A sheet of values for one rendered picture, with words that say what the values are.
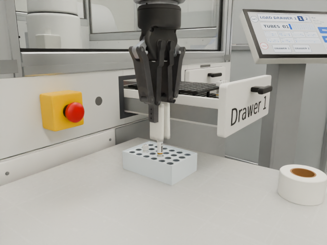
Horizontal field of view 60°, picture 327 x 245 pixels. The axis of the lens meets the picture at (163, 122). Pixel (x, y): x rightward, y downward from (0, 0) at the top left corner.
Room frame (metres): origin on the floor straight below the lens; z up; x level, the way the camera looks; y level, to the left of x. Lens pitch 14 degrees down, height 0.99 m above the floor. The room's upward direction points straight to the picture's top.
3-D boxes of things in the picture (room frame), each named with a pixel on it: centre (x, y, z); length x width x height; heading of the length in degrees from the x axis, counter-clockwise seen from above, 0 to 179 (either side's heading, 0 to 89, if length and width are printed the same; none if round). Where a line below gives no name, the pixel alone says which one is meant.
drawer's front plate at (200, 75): (1.09, -0.17, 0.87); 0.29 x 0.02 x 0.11; 143
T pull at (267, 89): (0.66, -0.23, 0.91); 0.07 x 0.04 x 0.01; 143
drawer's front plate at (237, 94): (0.67, -0.20, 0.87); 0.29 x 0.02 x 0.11; 143
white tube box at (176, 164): (0.53, 0.01, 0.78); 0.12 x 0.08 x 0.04; 52
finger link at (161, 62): (0.51, 0.02, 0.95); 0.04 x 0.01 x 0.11; 50
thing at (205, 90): (0.73, -0.12, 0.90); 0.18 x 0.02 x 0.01; 143
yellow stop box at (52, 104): (0.57, 0.20, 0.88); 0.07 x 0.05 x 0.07; 143
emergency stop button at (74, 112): (0.55, 0.18, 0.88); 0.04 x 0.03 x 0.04; 143
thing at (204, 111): (0.80, -0.04, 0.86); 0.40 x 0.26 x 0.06; 53
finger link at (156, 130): (0.51, 0.01, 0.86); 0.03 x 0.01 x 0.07; 50
